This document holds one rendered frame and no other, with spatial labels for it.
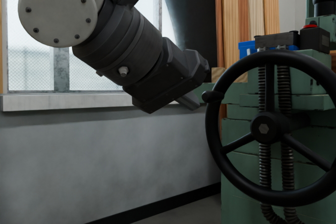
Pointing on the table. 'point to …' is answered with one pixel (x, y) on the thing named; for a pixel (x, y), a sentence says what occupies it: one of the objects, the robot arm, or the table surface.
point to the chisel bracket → (326, 21)
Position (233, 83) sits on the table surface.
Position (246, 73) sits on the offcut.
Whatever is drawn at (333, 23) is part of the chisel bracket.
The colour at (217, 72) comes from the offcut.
